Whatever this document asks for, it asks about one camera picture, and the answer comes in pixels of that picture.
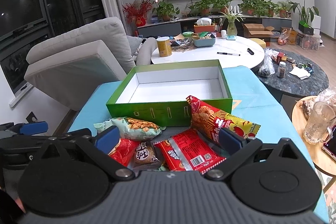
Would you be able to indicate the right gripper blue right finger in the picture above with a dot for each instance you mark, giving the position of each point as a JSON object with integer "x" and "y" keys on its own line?
{"x": 230, "y": 141}

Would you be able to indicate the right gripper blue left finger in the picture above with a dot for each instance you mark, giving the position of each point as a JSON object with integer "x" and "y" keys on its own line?
{"x": 107, "y": 140}

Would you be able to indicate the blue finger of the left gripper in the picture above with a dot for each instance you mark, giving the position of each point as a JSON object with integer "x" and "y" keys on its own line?
{"x": 34, "y": 128}

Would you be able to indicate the red beige rice cracker bag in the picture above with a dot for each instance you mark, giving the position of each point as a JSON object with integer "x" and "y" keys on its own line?
{"x": 124, "y": 150}

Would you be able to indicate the light green peanut snack bag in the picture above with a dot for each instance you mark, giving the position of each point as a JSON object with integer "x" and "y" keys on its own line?
{"x": 131, "y": 128}

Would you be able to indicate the red yellow cracker snack bag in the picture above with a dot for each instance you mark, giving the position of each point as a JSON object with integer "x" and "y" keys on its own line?
{"x": 208, "y": 120}

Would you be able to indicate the round brown cake packet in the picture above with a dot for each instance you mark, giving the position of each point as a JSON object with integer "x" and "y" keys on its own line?
{"x": 145, "y": 156}

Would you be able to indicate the red barcode snack packet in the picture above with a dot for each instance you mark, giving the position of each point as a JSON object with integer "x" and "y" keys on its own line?
{"x": 188, "y": 152}

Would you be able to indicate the light blue table mat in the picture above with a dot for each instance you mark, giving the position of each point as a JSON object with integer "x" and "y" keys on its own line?
{"x": 257, "y": 105}

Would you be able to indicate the green cardboard box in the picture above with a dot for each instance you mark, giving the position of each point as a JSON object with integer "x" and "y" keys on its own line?
{"x": 157, "y": 93}

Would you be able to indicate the beige sofa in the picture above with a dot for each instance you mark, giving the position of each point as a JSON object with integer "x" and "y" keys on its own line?
{"x": 70, "y": 66}

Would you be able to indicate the clear plastic bag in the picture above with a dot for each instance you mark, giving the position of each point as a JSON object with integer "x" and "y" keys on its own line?
{"x": 267, "y": 68}

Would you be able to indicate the spice jar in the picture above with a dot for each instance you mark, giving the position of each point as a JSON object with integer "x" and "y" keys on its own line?
{"x": 281, "y": 70}

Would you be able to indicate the glass mug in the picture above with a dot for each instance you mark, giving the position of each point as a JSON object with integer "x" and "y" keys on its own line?
{"x": 318, "y": 127}

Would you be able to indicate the dark marble round table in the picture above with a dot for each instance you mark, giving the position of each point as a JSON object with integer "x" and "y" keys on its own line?
{"x": 302, "y": 77}

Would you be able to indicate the black pen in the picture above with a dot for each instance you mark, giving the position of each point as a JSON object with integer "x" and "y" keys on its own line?
{"x": 229, "y": 54}

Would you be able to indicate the white round coffee table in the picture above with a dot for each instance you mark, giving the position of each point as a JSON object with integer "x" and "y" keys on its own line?
{"x": 239, "y": 45}

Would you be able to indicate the small wooden side table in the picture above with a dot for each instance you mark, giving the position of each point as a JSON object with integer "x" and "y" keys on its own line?
{"x": 322, "y": 161}

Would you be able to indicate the black lighter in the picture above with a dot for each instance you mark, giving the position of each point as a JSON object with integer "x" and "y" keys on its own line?
{"x": 250, "y": 51}

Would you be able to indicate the blue snack tray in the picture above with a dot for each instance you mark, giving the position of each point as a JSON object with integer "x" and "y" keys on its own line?
{"x": 206, "y": 41}

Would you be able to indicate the white cup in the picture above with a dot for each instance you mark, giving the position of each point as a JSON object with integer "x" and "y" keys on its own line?
{"x": 223, "y": 34}

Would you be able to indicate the green plant glass vase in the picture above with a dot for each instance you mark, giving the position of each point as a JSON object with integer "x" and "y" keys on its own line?
{"x": 232, "y": 16}

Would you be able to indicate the yellow cylindrical can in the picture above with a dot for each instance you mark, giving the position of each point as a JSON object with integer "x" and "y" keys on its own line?
{"x": 164, "y": 46}

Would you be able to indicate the open cardboard box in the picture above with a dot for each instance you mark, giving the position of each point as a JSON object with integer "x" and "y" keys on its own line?
{"x": 258, "y": 31}

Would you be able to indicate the orange tissue box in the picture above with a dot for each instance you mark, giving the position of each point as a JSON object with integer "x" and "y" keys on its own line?
{"x": 204, "y": 25}

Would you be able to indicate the red flower decoration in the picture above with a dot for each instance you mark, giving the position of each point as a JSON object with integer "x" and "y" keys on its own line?
{"x": 137, "y": 11}

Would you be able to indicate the potted green plant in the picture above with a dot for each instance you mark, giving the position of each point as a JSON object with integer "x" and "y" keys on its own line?
{"x": 165, "y": 10}

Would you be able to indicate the wall power socket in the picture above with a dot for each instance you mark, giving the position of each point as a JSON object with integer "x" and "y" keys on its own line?
{"x": 31, "y": 118}

